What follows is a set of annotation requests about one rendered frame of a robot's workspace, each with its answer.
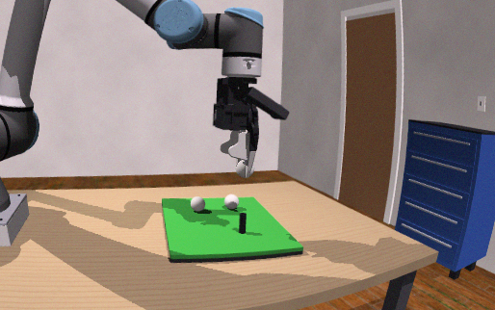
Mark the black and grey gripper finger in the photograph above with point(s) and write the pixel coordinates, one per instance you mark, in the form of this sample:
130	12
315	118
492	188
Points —
233	140
246	146

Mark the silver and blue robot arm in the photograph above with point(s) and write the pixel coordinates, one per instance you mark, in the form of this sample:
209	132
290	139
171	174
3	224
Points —
237	31

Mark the green rectangular mat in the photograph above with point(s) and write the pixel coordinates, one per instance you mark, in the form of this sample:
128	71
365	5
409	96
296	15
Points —
215	234

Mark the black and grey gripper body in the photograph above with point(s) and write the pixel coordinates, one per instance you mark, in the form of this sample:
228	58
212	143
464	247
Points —
234	94

